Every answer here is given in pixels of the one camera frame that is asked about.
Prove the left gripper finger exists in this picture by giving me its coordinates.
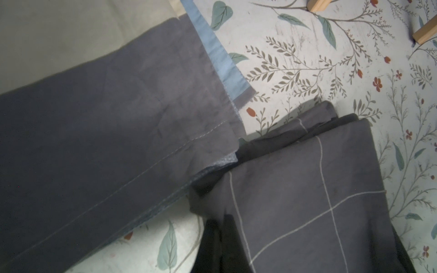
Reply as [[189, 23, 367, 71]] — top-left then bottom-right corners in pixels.
[[191, 218, 252, 273]]

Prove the white board on easel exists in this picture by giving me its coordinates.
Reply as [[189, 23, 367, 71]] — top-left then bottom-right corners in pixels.
[[307, 0, 437, 45]]

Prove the floral table cloth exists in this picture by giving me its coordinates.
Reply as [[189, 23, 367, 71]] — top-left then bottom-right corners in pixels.
[[72, 1, 437, 273]]

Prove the beige and grey pillowcase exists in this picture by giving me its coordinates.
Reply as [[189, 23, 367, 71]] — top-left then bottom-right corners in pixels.
[[1, 1, 254, 273]]

